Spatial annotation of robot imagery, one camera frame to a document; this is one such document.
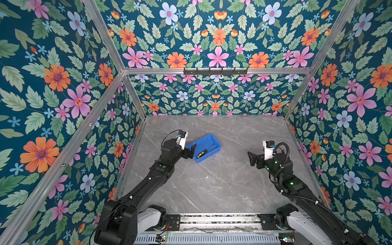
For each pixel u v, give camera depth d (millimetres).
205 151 985
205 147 1016
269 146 663
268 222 733
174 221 736
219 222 750
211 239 766
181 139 704
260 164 699
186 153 746
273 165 614
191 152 762
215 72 932
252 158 731
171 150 612
